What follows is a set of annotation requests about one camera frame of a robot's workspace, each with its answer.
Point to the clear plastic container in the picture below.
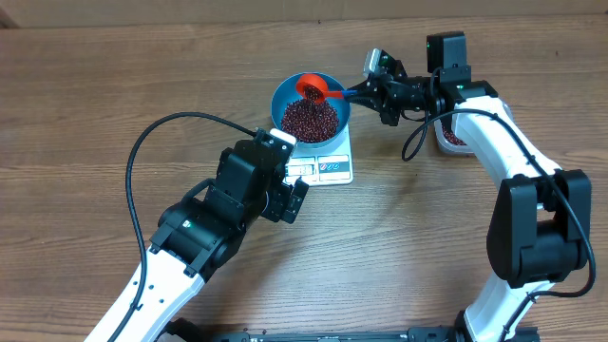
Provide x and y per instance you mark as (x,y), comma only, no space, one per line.
(448,148)

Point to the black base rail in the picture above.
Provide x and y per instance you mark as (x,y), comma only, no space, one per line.
(184,330)

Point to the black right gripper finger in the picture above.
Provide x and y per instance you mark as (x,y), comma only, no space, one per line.
(366,89)
(369,102)

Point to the red measuring scoop blue handle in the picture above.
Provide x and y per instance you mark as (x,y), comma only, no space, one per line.
(316,81)

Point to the red beans in scoop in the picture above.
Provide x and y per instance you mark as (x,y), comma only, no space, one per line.
(313,94)

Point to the red beans in bowl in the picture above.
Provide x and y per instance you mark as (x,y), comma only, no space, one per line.
(310,122)

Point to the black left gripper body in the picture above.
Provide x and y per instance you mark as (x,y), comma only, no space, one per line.
(275,205)

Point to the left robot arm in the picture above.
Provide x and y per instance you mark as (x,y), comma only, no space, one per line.
(201,232)

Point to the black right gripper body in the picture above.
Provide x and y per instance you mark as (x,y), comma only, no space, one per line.
(385,96)

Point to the blue bowl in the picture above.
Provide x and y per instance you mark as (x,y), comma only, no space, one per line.
(286,94)

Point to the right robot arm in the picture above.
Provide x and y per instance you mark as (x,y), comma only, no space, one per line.
(539,232)

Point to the white digital kitchen scale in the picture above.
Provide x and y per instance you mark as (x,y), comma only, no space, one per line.
(330,164)

